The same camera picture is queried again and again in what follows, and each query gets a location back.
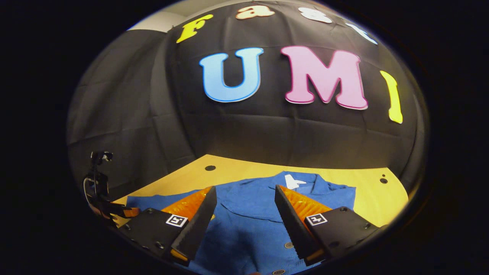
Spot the black backdrop cloth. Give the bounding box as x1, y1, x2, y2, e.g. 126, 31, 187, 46
67, 0, 426, 201

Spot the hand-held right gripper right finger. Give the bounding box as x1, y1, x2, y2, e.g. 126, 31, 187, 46
274, 184, 382, 267

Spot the blue button shirt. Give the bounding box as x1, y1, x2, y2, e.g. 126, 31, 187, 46
126, 171, 356, 275

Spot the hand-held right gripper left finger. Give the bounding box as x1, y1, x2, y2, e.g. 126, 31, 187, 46
118, 186, 218, 267

